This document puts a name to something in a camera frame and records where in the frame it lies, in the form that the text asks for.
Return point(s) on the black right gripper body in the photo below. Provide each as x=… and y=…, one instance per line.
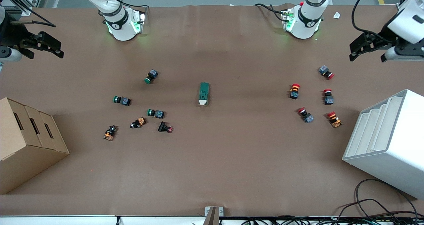
x=16, y=37

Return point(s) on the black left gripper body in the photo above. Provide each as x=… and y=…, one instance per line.
x=381, y=38

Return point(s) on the green load switch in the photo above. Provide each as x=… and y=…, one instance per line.
x=204, y=92

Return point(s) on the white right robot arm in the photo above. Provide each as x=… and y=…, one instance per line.
x=121, y=23

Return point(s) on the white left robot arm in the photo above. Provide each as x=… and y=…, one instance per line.
x=306, y=20

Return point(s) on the red mushroom button blue block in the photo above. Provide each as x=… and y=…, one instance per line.
x=325, y=71
x=328, y=98
x=306, y=115

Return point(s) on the white paper scrap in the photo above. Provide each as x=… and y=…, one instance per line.
x=337, y=15

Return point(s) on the red button orange block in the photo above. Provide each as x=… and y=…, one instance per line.
x=334, y=119

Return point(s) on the red button orange striped collar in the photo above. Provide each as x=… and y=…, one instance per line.
x=294, y=92

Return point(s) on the green push button blue block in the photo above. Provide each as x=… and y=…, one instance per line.
x=123, y=101
x=151, y=76
x=157, y=113

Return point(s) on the black button orange block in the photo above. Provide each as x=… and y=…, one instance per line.
x=110, y=133
x=139, y=122

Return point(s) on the white plastic divided bin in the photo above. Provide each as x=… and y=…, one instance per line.
x=397, y=152

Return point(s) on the brown cardboard box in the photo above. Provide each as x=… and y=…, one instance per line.
x=20, y=158

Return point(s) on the brown paper table cover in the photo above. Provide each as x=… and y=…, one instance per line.
x=232, y=158

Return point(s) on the aluminium frame strut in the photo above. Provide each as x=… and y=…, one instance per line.
x=25, y=10

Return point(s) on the aluminium frame post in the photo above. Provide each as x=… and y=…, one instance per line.
x=400, y=7

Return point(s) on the black switch with red end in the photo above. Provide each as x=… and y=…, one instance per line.
x=164, y=127

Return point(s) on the white table edge rail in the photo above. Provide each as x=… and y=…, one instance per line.
x=66, y=221

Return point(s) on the grey metal bracket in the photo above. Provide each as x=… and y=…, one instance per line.
x=209, y=211

